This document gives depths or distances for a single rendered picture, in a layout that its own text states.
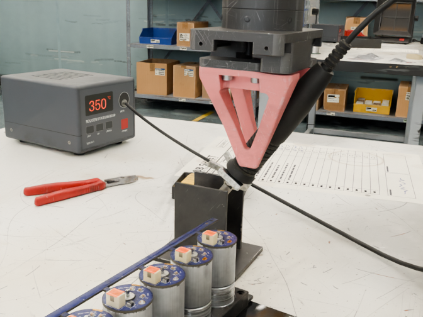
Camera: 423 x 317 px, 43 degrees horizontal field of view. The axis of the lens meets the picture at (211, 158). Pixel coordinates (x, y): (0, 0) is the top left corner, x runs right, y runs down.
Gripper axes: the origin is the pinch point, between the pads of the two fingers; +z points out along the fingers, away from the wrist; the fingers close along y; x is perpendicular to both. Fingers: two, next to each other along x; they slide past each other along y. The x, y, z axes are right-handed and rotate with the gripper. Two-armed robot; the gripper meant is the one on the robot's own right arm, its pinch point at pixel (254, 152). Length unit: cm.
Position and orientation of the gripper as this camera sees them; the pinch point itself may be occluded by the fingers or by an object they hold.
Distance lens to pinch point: 40.5
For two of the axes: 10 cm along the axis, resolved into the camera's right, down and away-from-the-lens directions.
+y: -4.3, 2.4, -8.7
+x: 9.0, 1.5, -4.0
